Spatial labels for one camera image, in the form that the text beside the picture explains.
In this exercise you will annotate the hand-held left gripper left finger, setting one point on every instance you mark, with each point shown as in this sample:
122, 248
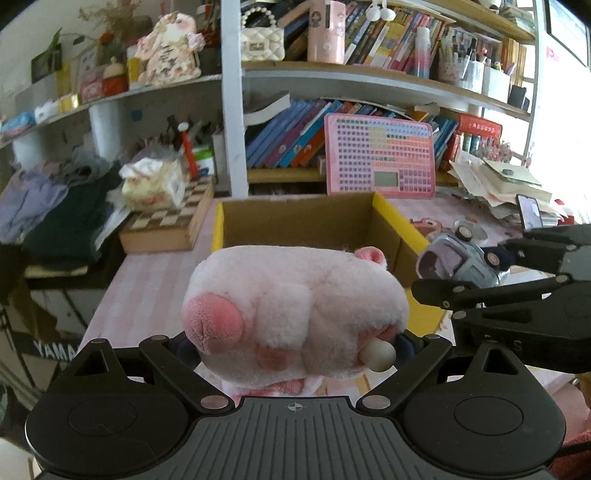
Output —
183, 351

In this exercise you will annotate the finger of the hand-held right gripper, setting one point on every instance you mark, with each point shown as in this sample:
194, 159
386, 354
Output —
545, 249
443, 293

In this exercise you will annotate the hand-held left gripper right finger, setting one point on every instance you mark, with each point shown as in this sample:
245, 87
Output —
408, 346

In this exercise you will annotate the blue-grey toy car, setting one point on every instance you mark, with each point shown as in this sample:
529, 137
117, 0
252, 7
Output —
443, 258

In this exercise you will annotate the pink plush pig toy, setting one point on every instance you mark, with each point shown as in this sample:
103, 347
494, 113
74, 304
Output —
286, 295

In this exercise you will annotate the cardboard box with yellow flaps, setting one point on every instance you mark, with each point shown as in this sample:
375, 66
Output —
295, 221

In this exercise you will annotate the pink cylindrical container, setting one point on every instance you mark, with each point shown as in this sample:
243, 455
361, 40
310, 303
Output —
325, 32

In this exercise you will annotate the black smartphone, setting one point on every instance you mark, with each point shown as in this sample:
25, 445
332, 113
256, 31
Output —
531, 212

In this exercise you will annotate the pink cartoon table mat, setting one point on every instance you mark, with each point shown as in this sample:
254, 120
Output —
152, 286

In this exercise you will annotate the stack of loose papers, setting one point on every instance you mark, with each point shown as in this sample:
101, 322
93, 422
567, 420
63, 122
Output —
471, 184

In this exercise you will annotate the wooden chessboard box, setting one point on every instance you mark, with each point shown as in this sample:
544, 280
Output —
161, 230

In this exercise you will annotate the red book box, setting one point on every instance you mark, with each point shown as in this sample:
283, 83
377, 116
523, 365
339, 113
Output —
480, 125

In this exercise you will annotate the black case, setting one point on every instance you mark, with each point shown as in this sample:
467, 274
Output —
37, 332

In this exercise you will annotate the pink learning keyboard tablet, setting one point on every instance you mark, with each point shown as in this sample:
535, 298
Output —
369, 147

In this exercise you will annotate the soft tissue pack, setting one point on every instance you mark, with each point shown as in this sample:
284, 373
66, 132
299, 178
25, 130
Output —
152, 189

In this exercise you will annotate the white storage box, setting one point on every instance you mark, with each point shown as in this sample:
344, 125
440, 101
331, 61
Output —
496, 85

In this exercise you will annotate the pile of clothes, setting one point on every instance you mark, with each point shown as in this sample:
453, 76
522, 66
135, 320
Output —
60, 217

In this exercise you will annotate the clear pen holder with pens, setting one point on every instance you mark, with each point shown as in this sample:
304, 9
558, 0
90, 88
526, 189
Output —
461, 69

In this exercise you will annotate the red and white pen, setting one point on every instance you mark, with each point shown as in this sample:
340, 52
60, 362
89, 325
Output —
188, 152

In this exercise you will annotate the row of blue children's books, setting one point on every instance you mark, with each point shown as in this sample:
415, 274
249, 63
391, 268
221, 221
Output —
286, 134

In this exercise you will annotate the pink gradient bottle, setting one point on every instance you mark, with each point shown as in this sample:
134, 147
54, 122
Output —
422, 50

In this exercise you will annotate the white shelf unit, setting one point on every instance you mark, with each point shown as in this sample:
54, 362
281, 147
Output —
233, 115

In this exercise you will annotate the row of colourful paperback books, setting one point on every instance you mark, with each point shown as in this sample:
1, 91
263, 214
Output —
383, 41

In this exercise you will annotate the red round jar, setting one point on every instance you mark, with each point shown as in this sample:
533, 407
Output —
115, 83

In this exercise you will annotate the floral plush doll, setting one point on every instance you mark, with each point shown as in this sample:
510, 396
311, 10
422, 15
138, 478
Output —
166, 55

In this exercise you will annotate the white quilted handbag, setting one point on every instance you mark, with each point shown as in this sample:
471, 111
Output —
262, 44

